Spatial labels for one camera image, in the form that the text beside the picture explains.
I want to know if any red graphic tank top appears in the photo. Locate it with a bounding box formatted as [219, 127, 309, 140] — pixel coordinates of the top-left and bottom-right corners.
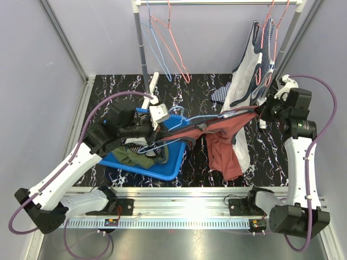
[159, 106, 256, 181]

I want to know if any black white striped tank top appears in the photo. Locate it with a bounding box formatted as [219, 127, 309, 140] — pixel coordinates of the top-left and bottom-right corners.
[122, 110, 163, 157]

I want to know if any green graphic tank top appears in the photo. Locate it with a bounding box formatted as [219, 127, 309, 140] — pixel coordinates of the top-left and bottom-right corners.
[112, 146, 169, 169]

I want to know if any white navy trimmed tank top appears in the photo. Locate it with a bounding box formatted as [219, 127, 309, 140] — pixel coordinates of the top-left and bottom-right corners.
[222, 21, 262, 173]

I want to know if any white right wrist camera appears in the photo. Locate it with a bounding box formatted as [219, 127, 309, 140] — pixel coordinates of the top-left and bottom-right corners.
[274, 74, 299, 101]

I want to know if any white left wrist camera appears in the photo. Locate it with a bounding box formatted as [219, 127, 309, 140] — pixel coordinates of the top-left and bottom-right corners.
[149, 95, 170, 130]

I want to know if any grey clothes rack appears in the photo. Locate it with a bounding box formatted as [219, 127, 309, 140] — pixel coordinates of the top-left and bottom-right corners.
[131, 0, 310, 129]

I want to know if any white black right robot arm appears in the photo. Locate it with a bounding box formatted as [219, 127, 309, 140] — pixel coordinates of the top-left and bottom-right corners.
[245, 88, 330, 239]

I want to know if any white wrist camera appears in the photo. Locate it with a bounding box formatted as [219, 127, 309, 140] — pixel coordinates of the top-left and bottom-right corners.
[149, 95, 170, 130]
[274, 74, 299, 101]

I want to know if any blue plastic bin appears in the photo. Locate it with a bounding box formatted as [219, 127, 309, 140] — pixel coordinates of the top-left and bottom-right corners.
[98, 107, 191, 181]

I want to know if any navy striped tank top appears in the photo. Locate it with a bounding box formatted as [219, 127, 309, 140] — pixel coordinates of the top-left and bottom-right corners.
[210, 17, 274, 109]

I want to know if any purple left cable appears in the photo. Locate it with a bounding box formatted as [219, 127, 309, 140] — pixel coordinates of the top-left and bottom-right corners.
[8, 91, 155, 258]

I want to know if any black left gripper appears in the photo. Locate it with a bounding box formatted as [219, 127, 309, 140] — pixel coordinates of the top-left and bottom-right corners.
[119, 117, 172, 146]

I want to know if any light blue wire hanger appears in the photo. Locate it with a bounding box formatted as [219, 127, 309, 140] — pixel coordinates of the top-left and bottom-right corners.
[140, 0, 172, 82]

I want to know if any pink wire hanger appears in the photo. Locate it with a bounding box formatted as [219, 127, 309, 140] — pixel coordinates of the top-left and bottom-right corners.
[149, 1, 191, 83]

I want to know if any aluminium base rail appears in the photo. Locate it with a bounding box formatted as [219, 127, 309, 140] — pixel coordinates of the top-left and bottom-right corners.
[54, 186, 334, 236]

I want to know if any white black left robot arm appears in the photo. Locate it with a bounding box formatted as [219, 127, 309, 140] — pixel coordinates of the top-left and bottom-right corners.
[15, 104, 169, 234]

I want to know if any pink hanger at right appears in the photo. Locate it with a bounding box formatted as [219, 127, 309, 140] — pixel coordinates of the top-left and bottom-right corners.
[255, 1, 290, 87]

